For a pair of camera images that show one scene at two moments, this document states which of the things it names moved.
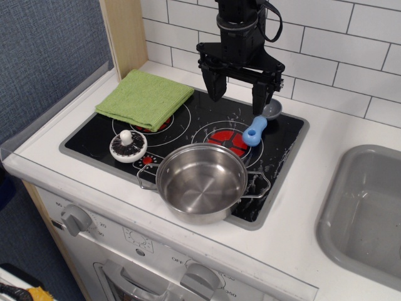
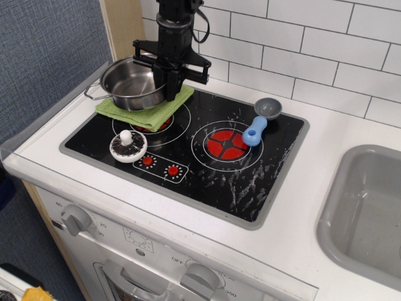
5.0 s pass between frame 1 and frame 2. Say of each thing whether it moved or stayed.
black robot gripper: moved
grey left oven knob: stayed
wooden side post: stayed
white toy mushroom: stayed
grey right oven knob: stayed
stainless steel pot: moved
